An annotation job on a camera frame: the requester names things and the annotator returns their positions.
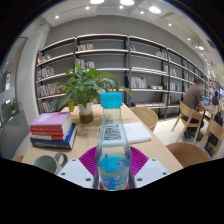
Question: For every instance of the person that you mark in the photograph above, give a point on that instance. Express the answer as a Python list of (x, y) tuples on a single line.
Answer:
[(216, 100), (193, 98)]

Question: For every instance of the grey bookshelf unit with books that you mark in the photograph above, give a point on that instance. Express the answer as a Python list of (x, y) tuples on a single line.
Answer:
[(110, 60)]

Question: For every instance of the white book with patterned cover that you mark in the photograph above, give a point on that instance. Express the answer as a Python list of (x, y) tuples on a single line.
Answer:
[(138, 131)]

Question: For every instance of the clear bottle with turquoise cap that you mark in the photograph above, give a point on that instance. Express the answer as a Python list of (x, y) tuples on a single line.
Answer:
[(112, 156)]

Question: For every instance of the group of ceiling lights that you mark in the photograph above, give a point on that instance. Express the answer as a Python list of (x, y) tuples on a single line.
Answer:
[(155, 9)]

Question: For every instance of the small potted plant by window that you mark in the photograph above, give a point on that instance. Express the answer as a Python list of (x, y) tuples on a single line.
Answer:
[(14, 107)]

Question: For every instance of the green potted plant on table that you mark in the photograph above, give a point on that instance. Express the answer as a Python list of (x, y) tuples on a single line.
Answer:
[(86, 86)]

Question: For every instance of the pink book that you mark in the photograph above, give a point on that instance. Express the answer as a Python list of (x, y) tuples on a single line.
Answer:
[(50, 118)]

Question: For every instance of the patterned ceramic mug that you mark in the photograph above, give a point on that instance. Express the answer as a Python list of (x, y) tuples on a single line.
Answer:
[(45, 163)]

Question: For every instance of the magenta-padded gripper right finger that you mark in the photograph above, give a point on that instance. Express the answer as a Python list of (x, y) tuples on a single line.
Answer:
[(151, 171)]

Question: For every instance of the red book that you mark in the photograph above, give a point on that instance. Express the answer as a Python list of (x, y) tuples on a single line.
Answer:
[(46, 136), (46, 128)]

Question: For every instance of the dark blue book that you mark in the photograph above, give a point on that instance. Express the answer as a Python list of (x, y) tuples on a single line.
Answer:
[(50, 144)]

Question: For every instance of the curved-back wooden chair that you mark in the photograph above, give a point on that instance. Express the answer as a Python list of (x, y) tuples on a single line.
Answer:
[(145, 116), (18, 159), (188, 155)]

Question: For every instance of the slat-back wooden chair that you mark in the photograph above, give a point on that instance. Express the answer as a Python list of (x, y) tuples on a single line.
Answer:
[(190, 116), (215, 131)]

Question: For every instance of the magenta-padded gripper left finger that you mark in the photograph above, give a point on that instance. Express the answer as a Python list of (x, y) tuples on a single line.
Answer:
[(74, 171)]

